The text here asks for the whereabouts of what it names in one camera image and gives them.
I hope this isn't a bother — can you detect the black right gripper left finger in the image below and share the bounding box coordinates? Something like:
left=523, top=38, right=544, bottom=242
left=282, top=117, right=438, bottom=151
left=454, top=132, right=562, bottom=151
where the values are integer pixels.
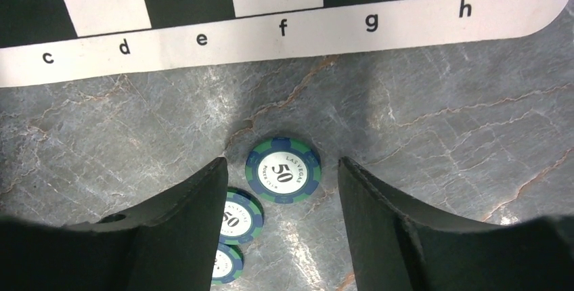
left=1, top=157, right=228, bottom=290

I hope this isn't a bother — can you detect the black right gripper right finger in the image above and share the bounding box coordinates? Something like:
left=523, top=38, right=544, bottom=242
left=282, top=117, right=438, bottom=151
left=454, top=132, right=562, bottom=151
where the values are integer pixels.
left=338, top=157, right=573, bottom=290

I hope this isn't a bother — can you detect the green 50 chip lower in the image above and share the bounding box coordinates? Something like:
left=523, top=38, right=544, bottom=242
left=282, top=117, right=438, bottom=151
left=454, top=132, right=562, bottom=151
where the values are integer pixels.
left=219, top=187, right=264, bottom=245

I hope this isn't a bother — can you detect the green 50 chip middle right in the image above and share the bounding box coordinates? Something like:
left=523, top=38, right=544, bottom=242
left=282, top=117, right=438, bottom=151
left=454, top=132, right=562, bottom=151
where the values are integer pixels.
left=244, top=137, right=322, bottom=204

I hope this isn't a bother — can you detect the black white chessboard mat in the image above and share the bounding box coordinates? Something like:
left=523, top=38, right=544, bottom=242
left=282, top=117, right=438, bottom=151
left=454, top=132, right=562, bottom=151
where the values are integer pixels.
left=1, top=0, right=569, bottom=87

